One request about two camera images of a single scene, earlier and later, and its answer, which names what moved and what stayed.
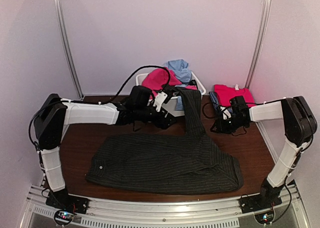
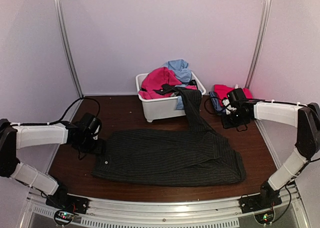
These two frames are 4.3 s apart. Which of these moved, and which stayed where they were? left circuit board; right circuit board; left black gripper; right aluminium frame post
Moved: left black gripper
Stayed: left circuit board; right circuit board; right aluminium frame post
